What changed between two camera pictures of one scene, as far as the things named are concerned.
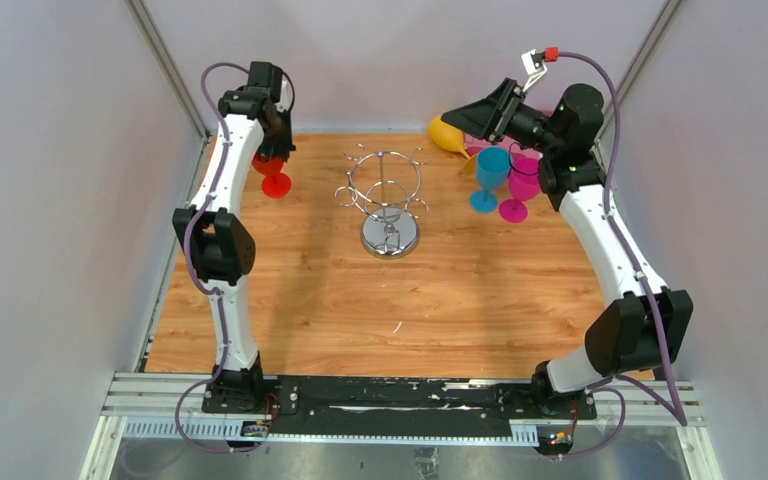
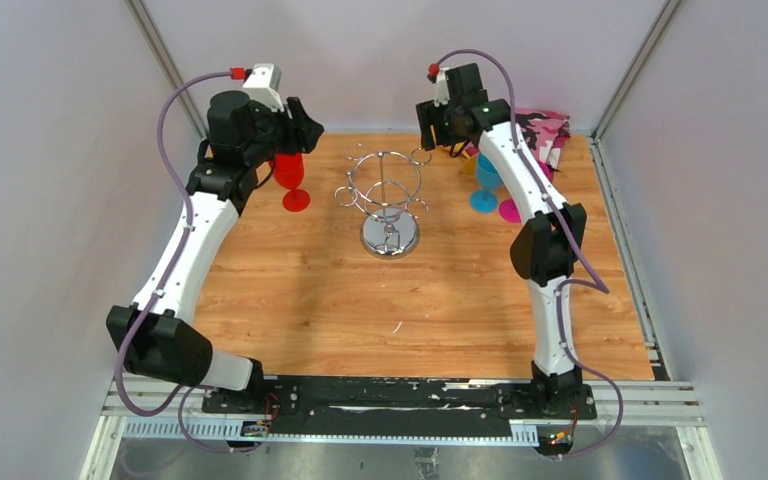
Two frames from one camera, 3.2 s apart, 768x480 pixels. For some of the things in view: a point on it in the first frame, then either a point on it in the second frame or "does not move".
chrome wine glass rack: [384, 185] does not move
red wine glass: [275, 183] to [288, 170]
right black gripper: [485, 118] to [431, 115]
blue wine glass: [492, 169] does not move
